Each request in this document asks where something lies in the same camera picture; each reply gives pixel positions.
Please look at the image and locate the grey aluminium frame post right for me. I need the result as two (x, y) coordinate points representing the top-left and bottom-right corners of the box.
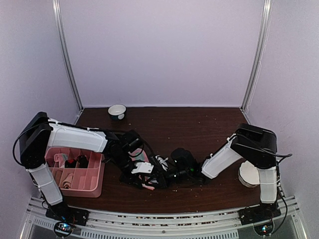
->
(240, 0), (273, 123)

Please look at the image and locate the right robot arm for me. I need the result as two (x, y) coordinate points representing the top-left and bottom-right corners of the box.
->
(155, 123), (292, 220)

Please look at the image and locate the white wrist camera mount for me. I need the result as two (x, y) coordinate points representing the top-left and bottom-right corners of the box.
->
(131, 162), (154, 174)
(156, 155), (169, 171)

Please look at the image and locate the aluminium front rail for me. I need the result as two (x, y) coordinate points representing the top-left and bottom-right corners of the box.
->
(17, 196), (310, 239)

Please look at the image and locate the dark blue white bowl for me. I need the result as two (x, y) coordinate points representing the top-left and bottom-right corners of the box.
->
(108, 104), (127, 121)

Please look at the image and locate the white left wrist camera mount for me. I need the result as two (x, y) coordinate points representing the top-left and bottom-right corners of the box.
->
(131, 162), (154, 174)

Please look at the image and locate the white paper-lined bowl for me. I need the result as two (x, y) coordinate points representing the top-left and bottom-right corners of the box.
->
(238, 161), (260, 188)

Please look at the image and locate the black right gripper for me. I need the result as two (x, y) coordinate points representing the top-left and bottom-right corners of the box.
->
(148, 170), (191, 192)

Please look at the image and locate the grey aluminium frame post left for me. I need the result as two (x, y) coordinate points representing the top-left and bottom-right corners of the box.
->
(52, 0), (84, 124)

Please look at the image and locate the pink sock with teal patches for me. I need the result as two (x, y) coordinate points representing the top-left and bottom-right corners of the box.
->
(129, 148), (155, 191)

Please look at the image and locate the grey aluminium frame post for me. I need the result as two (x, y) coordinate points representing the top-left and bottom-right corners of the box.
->
(240, 0), (273, 123)
(52, 0), (84, 124)

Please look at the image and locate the pink plastic organizer tray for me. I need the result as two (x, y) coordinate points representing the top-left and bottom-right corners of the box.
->
(45, 147), (105, 198)

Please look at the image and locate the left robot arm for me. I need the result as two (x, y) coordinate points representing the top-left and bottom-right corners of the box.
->
(12, 112), (154, 221)

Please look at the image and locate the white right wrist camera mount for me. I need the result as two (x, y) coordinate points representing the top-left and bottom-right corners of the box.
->
(156, 155), (169, 171)

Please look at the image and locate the brown beige argyle sock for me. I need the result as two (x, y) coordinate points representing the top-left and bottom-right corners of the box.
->
(64, 155), (89, 168)

